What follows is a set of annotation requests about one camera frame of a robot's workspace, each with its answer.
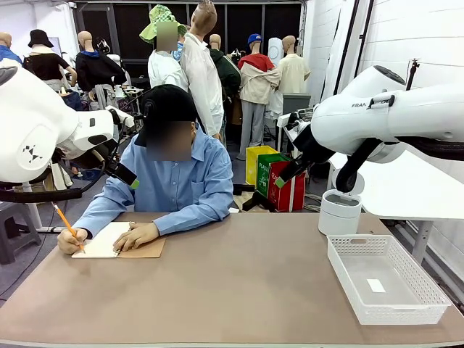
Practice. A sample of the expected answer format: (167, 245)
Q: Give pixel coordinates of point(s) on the mannequin in cream shirt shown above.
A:
(293, 72)

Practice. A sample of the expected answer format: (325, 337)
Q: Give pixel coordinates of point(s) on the mannequin in blue shirt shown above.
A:
(7, 54)

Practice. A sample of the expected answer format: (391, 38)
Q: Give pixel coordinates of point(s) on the white oval device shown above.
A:
(275, 50)

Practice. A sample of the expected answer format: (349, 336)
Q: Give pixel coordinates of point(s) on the white background table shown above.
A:
(294, 201)

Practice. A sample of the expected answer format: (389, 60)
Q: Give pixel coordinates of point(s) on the mannequin in dark green jacket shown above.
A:
(228, 76)

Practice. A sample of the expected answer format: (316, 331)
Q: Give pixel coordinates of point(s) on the person's head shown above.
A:
(170, 141)

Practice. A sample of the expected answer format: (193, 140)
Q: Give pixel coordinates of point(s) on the small cap-mounted camera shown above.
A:
(149, 108)

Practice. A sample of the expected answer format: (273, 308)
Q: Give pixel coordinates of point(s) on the person's left hand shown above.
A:
(139, 233)

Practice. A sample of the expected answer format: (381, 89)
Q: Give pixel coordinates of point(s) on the mannequin in black hoodie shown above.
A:
(96, 70)

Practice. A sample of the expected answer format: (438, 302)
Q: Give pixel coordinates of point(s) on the person's left forearm blue sleeve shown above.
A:
(188, 219)

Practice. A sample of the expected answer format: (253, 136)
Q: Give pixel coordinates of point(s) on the yellow pencil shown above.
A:
(65, 221)

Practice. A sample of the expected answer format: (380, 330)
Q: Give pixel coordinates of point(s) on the grey plastic stool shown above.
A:
(14, 232)

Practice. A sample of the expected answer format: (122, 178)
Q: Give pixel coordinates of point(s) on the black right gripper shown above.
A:
(313, 146)

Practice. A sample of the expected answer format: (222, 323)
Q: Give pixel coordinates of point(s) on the mannequin with blue cap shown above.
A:
(255, 83)

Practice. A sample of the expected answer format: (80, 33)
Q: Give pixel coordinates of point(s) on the tall mannequin in white coat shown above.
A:
(203, 79)

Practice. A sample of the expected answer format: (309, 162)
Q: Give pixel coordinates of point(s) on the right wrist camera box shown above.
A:
(290, 121)

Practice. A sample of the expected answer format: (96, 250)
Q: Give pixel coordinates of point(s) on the white label sticker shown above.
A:
(376, 285)

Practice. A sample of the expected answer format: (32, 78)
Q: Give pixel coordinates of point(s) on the green recycling bin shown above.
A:
(264, 174)

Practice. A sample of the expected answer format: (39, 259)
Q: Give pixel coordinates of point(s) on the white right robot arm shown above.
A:
(362, 123)

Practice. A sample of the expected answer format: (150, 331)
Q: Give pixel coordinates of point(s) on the kraft cover spiral notebook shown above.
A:
(145, 250)

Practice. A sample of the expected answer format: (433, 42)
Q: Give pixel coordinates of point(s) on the grey cabinet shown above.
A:
(295, 103)

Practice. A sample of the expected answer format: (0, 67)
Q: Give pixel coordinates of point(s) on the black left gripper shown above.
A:
(116, 170)

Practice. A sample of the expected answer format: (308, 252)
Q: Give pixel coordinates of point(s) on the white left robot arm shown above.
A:
(29, 119)

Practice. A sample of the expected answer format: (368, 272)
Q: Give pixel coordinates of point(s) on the red recycling bin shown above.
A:
(286, 199)

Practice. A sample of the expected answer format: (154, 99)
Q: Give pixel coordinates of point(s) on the person's right hand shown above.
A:
(70, 241)

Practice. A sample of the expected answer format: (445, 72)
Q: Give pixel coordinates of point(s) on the black floor stand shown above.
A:
(259, 201)

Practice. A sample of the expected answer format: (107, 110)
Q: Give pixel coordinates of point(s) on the person's blue shirt torso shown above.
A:
(181, 181)

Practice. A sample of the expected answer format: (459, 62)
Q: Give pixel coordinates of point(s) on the figure with green checked hat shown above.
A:
(163, 72)

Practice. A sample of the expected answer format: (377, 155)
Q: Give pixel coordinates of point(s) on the white round lidded bin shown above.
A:
(339, 217)

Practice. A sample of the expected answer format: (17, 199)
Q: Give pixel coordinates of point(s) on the white perforated plastic basket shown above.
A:
(398, 316)

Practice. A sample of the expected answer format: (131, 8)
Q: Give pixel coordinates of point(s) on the yellow recycling bin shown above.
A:
(253, 166)

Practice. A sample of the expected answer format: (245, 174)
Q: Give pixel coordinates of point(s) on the mannequin with black hat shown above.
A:
(45, 65)

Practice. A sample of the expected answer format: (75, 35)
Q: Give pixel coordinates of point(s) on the black baseball cap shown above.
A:
(166, 105)

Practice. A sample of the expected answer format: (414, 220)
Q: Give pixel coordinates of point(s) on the cream hanging cloth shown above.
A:
(59, 177)

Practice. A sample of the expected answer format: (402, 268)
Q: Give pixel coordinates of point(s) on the white side table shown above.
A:
(417, 195)

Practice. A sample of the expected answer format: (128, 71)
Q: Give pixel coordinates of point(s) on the white floor stand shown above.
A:
(34, 214)

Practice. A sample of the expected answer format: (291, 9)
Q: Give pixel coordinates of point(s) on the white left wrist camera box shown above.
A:
(125, 116)

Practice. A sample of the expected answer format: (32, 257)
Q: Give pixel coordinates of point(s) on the black tripod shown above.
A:
(411, 78)

